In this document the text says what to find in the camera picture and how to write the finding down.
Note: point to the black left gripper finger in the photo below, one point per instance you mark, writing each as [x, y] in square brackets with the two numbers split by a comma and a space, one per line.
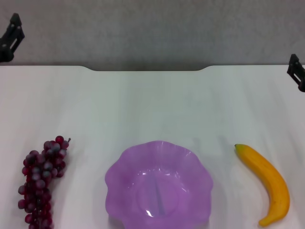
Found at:
[9, 45]

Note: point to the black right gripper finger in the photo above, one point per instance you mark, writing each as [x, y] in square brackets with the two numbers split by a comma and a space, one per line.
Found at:
[299, 74]

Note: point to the yellow banana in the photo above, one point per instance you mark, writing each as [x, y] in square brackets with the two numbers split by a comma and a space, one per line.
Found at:
[274, 176]

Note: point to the dark red grape bunch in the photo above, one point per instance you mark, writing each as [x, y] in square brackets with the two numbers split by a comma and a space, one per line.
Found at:
[35, 176]

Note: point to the purple wavy-edged plastic plate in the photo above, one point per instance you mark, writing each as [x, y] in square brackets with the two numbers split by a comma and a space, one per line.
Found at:
[133, 181]

